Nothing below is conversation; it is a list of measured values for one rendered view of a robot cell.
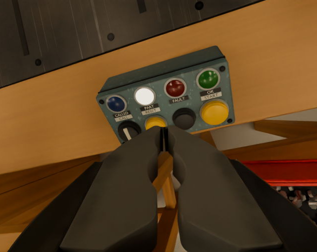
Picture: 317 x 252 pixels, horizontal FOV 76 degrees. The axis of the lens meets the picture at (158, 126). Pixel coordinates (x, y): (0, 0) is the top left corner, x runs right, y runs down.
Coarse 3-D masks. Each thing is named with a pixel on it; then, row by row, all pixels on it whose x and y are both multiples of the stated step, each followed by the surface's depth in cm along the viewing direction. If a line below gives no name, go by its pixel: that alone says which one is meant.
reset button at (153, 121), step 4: (148, 120) 24; (152, 120) 24; (156, 120) 23; (160, 120) 23; (148, 124) 24; (152, 124) 23; (156, 124) 23; (160, 124) 23; (164, 124) 24; (148, 128) 24
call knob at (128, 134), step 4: (124, 124) 24; (128, 124) 24; (132, 124) 24; (120, 128) 24; (124, 128) 24; (128, 128) 24; (132, 128) 24; (136, 128) 24; (120, 132) 24; (124, 132) 24; (128, 132) 24; (132, 132) 24; (136, 132) 24; (120, 136) 25; (124, 136) 25; (128, 136) 25; (132, 136) 25; (124, 140) 25
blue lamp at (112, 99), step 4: (108, 100) 23; (112, 100) 23; (116, 100) 23; (120, 100) 23; (108, 104) 23; (112, 104) 23; (116, 104) 23; (120, 104) 23; (124, 104) 23; (112, 108) 23; (116, 108) 23; (120, 108) 23
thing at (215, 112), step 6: (210, 102) 22; (216, 102) 22; (222, 102) 22; (204, 108) 22; (210, 108) 22; (216, 108) 22; (222, 108) 22; (204, 114) 22; (210, 114) 22; (216, 114) 22; (222, 114) 22; (204, 120) 23; (210, 120) 23; (216, 120) 23; (222, 120) 23
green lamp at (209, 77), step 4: (204, 72) 20; (208, 72) 20; (212, 72) 20; (200, 76) 21; (204, 76) 20; (208, 76) 20; (212, 76) 20; (216, 76) 20; (200, 80) 21; (204, 80) 21; (208, 80) 21; (212, 80) 21; (216, 80) 21; (200, 84) 21; (204, 84) 21; (208, 84) 21; (212, 84) 21
